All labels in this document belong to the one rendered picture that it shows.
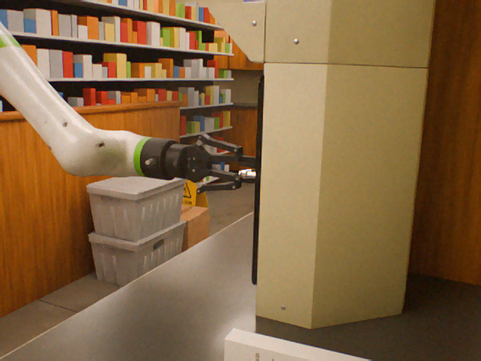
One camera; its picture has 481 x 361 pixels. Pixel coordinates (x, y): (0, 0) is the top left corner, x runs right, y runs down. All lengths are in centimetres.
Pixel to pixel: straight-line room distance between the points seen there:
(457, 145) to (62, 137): 84
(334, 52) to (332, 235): 31
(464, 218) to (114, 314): 78
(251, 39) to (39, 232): 249
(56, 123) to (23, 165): 197
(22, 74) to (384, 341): 91
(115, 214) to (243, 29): 243
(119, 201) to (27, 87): 204
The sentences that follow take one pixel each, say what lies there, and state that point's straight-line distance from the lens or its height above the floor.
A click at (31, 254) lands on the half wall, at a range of 318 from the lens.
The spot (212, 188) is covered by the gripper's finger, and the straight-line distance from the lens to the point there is 103.
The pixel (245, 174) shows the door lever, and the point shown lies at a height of 120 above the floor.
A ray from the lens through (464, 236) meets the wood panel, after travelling 121.
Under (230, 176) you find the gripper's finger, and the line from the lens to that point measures 101.
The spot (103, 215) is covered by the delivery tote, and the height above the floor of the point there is 47.
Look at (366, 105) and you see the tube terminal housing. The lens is 86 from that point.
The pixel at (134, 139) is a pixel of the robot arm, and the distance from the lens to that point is 112.
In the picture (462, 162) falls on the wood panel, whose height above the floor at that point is 121.
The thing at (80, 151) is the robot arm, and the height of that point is 123.
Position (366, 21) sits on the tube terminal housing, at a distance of 86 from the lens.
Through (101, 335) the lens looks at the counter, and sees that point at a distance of 92.
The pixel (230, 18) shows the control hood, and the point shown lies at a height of 148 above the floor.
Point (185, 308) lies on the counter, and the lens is 99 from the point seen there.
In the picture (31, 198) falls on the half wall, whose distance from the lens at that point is 310.
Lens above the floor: 139
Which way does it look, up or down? 12 degrees down
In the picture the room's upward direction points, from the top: 2 degrees clockwise
